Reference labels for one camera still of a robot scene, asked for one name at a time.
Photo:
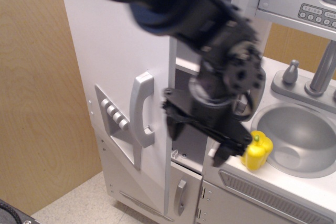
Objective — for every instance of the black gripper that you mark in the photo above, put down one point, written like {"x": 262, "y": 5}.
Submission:
{"x": 213, "y": 117}

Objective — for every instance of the grey fridge door handle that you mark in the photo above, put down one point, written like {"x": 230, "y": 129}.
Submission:
{"x": 143, "y": 87}

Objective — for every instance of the white fridge door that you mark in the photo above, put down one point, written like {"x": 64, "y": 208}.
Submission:
{"x": 111, "y": 51}

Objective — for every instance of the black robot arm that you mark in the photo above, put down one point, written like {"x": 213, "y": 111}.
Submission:
{"x": 230, "y": 82}

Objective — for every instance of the white lower freezer door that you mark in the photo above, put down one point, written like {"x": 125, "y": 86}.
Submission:
{"x": 150, "y": 190}

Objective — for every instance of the yellow toy bell pepper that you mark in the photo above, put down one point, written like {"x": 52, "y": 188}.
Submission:
{"x": 257, "y": 152}

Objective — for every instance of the brass door hinge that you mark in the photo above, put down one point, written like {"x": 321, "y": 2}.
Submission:
{"x": 202, "y": 192}

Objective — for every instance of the grey toy telephone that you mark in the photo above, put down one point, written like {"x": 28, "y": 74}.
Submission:
{"x": 246, "y": 104}

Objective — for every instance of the white oven door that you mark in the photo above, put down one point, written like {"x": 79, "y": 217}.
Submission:
{"x": 220, "y": 206}

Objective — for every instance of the grey ice dispenser panel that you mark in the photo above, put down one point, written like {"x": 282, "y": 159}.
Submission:
{"x": 117, "y": 127}

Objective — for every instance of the grey oven vent panel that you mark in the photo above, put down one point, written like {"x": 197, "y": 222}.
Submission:
{"x": 273, "y": 201}

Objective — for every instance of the silver sink bowl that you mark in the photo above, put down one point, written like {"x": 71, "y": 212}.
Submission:
{"x": 303, "y": 139}

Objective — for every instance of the grey faucet knob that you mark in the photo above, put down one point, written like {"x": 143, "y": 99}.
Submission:
{"x": 290, "y": 75}

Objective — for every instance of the grey toy faucet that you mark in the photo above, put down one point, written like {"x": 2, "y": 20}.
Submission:
{"x": 324, "y": 73}

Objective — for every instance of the black object bottom left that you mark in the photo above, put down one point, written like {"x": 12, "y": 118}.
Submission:
{"x": 10, "y": 214}

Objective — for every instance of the grey lower door handle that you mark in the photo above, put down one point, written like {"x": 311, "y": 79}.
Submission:
{"x": 179, "y": 197}

